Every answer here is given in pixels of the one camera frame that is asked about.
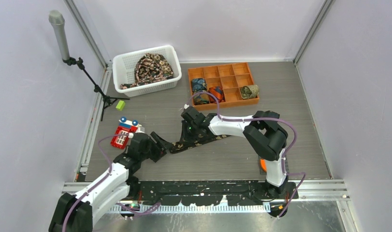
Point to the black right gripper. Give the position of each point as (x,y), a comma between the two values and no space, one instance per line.
(184,125)

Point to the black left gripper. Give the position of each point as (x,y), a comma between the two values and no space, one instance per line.
(160,147)

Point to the black gold floral tie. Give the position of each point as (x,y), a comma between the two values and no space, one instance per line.
(195,142)

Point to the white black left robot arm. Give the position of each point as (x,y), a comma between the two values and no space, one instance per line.
(79,212)

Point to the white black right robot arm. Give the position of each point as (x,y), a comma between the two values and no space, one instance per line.
(263,132)

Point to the pile of floral ties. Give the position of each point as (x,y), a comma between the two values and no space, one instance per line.
(149,69)

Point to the red white toy block truck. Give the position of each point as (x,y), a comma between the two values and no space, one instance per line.
(123,132)

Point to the navy floral rolled tie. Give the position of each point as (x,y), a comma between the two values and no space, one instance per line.
(200,97)

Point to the orange navy striped rolled tie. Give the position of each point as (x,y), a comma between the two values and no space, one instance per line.
(217,92)

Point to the teal navy rolled tie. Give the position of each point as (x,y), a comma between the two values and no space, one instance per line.
(198,84)

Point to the green toy block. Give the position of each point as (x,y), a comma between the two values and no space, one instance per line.
(120,105)

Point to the black microphone tripod stand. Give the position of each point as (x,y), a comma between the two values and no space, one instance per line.
(106,99)

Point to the orange wooden divided tray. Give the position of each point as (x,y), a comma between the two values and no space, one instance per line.
(231,77)

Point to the white plastic basket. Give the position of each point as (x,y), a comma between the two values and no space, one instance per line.
(124,65)

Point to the green patterned rolled tie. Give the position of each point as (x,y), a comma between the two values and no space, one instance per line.
(249,92)

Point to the orange curved toy piece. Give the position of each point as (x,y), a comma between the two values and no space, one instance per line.
(262,165)

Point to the grey studded baseplate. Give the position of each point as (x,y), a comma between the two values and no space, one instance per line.
(285,162)

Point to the grey microphone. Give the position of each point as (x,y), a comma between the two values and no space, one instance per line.
(57,21)

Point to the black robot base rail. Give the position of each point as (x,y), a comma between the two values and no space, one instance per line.
(209,193)

